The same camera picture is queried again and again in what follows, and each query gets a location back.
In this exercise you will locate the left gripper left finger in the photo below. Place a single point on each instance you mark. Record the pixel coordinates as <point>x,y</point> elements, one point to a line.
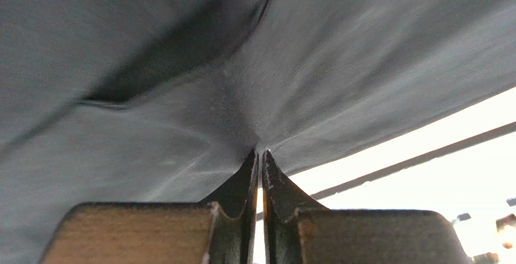
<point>218,229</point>

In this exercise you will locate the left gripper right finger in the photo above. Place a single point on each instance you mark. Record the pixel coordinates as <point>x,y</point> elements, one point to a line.
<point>299,229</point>

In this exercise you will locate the black t shirt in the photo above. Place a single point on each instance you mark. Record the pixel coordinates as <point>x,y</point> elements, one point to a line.
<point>162,100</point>

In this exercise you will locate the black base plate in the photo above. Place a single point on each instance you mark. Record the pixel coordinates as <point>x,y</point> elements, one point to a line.
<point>395,155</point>

